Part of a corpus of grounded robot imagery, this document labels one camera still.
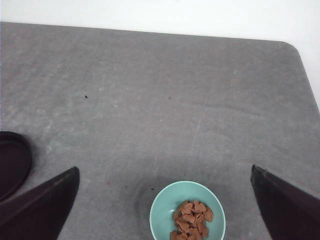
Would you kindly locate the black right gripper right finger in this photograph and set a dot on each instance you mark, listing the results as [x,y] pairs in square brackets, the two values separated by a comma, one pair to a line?
[288,212]

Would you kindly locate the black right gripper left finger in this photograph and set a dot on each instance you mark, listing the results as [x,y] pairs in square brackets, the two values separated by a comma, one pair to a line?
[40,213]

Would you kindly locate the black frying pan mint handle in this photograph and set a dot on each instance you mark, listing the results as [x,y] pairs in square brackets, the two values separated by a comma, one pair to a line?
[15,162]

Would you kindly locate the brown beef cubes pile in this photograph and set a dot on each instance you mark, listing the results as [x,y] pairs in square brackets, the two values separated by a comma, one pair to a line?
[190,220]

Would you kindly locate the teal ceramic bowl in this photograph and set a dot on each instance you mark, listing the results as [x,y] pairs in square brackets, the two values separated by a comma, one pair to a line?
[168,200]

